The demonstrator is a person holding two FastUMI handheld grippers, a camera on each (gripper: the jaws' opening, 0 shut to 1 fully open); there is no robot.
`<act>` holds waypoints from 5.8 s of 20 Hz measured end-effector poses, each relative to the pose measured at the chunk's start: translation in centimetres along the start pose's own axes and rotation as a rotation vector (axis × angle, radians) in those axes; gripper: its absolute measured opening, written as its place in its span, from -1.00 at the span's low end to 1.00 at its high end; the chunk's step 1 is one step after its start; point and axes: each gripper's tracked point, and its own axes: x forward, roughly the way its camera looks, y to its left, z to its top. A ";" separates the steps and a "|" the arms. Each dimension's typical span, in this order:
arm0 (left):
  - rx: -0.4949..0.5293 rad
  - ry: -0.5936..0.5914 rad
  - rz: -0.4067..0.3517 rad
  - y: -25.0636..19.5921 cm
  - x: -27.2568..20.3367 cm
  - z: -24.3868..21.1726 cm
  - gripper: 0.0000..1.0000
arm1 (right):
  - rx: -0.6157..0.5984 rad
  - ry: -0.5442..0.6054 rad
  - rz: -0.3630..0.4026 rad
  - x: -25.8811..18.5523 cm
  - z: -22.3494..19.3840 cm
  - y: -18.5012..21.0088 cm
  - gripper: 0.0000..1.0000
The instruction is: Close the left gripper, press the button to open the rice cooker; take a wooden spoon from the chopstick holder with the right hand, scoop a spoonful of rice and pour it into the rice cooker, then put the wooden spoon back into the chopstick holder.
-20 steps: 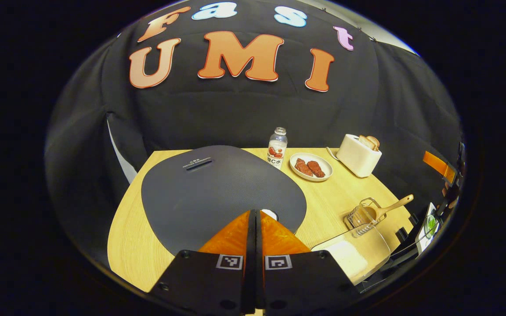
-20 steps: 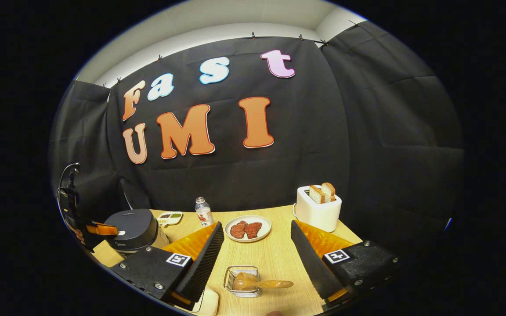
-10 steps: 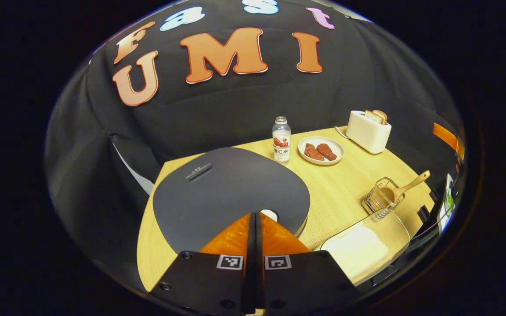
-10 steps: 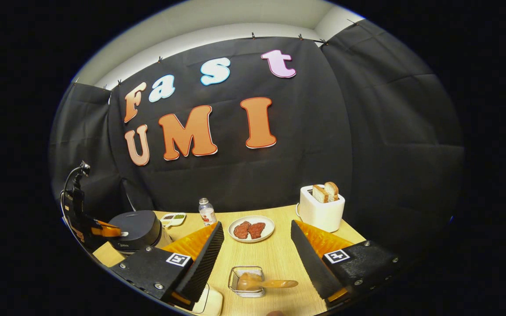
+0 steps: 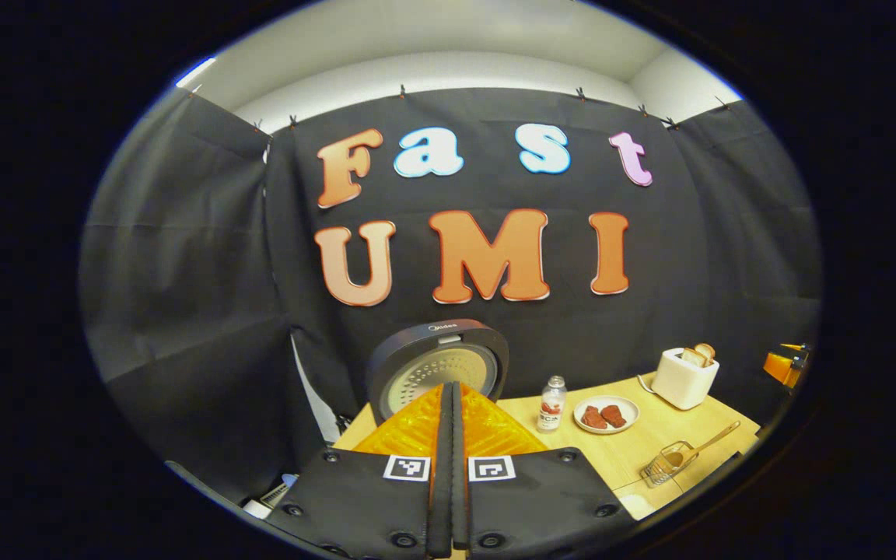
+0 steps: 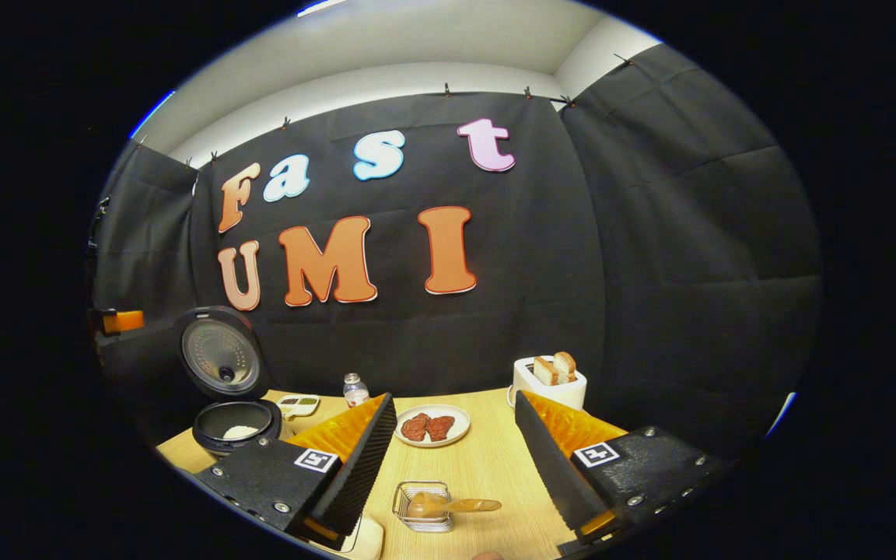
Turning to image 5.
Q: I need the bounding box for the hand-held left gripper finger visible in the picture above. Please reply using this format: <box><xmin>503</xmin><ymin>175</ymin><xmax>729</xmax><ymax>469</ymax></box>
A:
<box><xmin>265</xmin><ymin>381</ymin><xmax>455</xmax><ymax>559</ymax></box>
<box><xmin>452</xmin><ymin>381</ymin><xmax>639</xmax><ymax>559</ymax></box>

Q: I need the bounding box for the wooden spoon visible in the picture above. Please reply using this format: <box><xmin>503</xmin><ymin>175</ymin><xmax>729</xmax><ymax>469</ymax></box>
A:
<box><xmin>662</xmin><ymin>421</ymin><xmax>742</xmax><ymax>471</ymax></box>

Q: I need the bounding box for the grey white rice cooker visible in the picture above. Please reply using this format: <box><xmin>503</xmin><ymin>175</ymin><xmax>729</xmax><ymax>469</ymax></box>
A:
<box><xmin>365</xmin><ymin>319</ymin><xmax>511</xmax><ymax>425</ymax></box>

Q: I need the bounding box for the metal chopstick holder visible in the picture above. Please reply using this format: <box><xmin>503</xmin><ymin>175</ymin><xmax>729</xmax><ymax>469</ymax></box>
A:
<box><xmin>641</xmin><ymin>441</ymin><xmax>696</xmax><ymax>487</ymax></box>

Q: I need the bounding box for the white toaster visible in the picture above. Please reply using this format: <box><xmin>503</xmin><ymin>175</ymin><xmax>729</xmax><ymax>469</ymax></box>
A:
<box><xmin>650</xmin><ymin>348</ymin><xmax>721</xmax><ymax>411</ymax></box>

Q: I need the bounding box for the small clear plastic bottle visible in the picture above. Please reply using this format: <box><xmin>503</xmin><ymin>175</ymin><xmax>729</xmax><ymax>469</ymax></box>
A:
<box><xmin>537</xmin><ymin>376</ymin><xmax>568</xmax><ymax>432</ymax></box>

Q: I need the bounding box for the white round plate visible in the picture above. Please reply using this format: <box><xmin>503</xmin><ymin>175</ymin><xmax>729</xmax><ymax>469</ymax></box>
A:
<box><xmin>573</xmin><ymin>395</ymin><xmax>641</xmax><ymax>435</ymax></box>

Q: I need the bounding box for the white grey object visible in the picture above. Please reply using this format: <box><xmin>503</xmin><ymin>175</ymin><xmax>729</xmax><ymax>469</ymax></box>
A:
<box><xmin>242</xmin><ymin>473</ymin><xmax>299</xmax><ymax>520</ymax></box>

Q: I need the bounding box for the black backdrop cloth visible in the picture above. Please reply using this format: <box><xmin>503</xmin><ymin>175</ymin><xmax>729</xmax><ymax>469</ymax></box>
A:
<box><xmin>79</xmin><ymin>86</ymin><xmax>822</xmax><ymax>506</ymax></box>

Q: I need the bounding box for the ceiling light panel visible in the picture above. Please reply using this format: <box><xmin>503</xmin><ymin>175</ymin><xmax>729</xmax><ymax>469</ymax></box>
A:
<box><xmin>176</xmin><ymin>56</ymin><xmax>217</xmax><ymax>88</ymax></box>

